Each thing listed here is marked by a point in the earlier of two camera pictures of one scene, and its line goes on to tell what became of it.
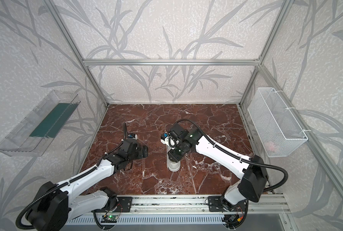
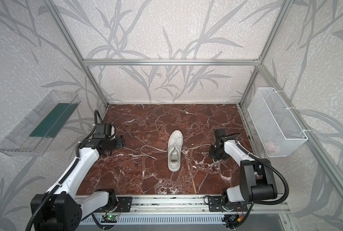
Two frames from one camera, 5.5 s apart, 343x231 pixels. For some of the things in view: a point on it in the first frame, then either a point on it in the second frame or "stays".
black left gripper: [128, 141] → [118, 141]
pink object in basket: [270, 146] stays
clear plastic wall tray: [31, 136] stays
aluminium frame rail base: [256, 204] stays
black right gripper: [173, 154] → [217, 151]
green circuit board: [109, 218] stays
